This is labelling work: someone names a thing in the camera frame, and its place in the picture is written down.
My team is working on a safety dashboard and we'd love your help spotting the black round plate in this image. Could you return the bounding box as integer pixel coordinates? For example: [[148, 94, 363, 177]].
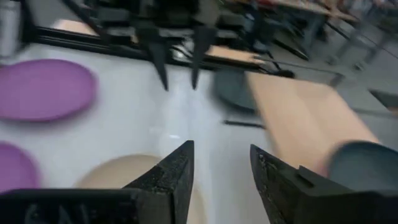
[[328, 141, 398, 192], [212, 68, 259, 113]]

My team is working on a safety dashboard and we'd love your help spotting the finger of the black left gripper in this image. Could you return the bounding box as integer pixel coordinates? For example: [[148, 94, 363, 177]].
[[190, 25, 218, 90], [144, 29, 171, 91]]

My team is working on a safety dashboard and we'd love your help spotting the purple round plate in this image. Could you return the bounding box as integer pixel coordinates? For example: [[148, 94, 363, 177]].
[[0, 141, 42, 194], [0, 58, 98, 123]]

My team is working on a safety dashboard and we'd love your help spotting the white container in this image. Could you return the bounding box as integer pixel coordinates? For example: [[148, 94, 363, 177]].
[[0, 0, 23, 58]]

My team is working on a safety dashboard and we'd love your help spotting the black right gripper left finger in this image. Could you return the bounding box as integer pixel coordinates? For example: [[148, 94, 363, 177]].
[[0, 139, 195, 224]]

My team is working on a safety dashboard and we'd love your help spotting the beige round plate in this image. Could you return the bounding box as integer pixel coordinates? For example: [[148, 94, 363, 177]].
[[73, 154, 208, 224]]

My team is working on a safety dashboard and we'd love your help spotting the black metal table frame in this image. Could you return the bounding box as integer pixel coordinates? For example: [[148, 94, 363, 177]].
[[18, 0, 312, 78]]

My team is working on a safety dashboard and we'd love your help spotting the wooden shelf with black legs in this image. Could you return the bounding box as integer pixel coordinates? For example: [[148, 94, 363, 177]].
[[222, 54, 382, 180]]

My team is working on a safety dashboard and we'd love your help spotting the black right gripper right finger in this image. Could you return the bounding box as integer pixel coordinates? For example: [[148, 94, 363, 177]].
[[249, 144, 398, 224]]

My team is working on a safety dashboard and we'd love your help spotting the wooden background table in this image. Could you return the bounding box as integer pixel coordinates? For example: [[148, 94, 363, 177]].
[[257, 0, 361, 24]]

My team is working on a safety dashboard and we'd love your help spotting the white table mat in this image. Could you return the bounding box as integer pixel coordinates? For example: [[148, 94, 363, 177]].
[[0, 42, 274, 224]]

